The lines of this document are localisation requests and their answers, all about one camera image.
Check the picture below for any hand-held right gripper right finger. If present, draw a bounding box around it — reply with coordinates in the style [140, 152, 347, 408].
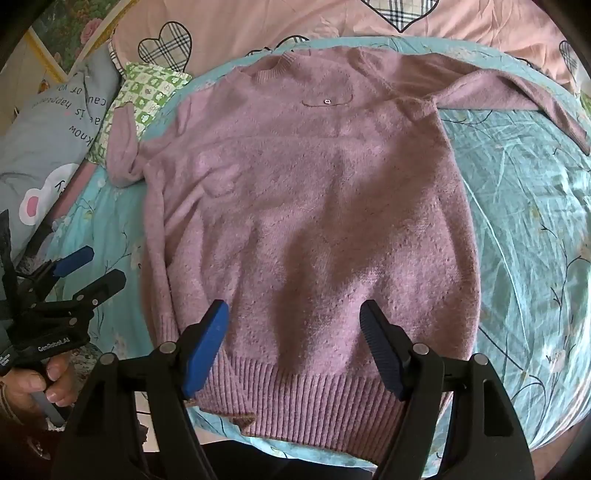
[359, 299, 536, 480]

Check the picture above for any grey printed pillow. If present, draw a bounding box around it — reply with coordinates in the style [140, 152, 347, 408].
[0, 48, 123, 260]

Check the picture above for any green checked pillow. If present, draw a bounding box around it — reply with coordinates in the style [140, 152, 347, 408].
[88, 62, 194, 164]

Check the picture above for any pink quilt with plaid hearts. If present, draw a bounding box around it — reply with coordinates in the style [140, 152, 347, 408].
[108, 0, 583, 93]

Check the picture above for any framed floral wall picture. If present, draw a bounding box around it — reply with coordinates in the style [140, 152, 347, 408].
[28, 0, 126, 79]

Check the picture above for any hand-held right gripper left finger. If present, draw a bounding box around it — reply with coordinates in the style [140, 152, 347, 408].
[53, 299, 230, 480]

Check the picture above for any blue floral bedsheet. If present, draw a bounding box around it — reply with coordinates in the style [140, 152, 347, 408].
[44, 36, 591, 480]

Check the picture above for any person's left hand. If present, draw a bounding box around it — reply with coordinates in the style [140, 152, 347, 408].
[0, 353, 77, 423]

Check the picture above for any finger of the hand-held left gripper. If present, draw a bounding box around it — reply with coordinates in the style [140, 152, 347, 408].
[16, 246, 96, 297]
[31, 270, 128, 325]

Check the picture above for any mauve knitted sweater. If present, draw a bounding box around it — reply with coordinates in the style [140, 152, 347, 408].
[107, 46, 591, 450]

